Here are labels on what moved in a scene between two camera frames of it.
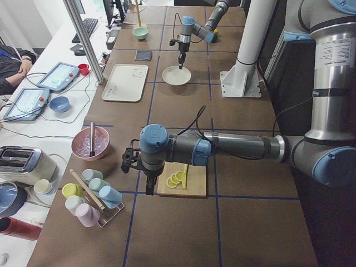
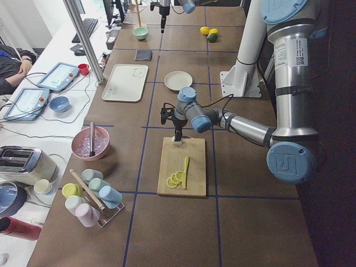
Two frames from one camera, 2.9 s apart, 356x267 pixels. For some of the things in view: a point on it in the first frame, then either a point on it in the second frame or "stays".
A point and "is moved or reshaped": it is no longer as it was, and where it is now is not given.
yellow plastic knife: [185, 175] stays
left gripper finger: [153, 181] -> [179, 134]
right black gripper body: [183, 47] -> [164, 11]
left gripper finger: [148, 186] -> [176, 134]
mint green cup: [95, 184] stays
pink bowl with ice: [80, 143] stays
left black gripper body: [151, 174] -> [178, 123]
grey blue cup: [88, 174] stays
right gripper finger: [180, 60] -> [162, 24]
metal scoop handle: [92, 152] stays
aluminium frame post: [73, 11] stays
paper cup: [43, 186] stays
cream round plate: [174, 75] is moved or reshaped
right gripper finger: [182, 60] -> [163, 24]
